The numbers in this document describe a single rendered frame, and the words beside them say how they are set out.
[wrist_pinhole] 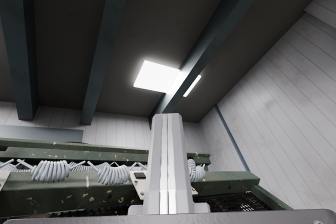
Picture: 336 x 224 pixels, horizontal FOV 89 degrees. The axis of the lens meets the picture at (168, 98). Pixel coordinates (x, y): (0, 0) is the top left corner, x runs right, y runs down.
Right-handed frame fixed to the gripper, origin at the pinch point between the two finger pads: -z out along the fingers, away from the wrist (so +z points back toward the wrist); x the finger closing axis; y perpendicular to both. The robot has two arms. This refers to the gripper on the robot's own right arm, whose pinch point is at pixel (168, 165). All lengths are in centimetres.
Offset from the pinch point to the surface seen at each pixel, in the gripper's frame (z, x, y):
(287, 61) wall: -274, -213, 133
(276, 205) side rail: -39, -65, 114
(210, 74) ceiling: -308, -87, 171
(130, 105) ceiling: -289, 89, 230
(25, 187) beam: -23, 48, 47
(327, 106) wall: -181, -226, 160
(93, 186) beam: -28, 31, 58
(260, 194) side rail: -48, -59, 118
